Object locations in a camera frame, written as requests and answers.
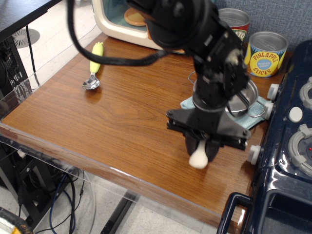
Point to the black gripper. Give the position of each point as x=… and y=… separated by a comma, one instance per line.
x=215, y=132

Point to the plush white brown mushroom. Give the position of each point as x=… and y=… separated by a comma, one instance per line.
x=198, y=158

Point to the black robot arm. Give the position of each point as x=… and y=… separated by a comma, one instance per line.
x=195, y=27

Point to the teal cream toy microwave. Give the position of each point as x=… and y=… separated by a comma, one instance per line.
x=109, y=16

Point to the light blue cloth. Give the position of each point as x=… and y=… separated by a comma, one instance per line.
x=254, y=115

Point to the stainless steel pot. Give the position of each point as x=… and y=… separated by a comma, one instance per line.
x=213, y=102

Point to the dark blue toy stove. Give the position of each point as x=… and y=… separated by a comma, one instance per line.
x=281, y=199

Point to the pineapple slices can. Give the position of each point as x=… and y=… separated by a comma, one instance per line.
x=265, y=53

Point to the black table leg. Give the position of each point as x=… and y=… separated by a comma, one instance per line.
x=117, y=216

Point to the tomato sauce can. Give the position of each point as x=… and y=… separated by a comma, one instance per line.
x=237, y=20

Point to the orange toy plate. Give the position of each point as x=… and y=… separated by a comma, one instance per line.
x=134, y=18

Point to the black desk at left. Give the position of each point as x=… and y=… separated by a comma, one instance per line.
x=16, y=14

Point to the spoon with yellow-green handle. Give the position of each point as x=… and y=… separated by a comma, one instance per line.
x=92, y=82

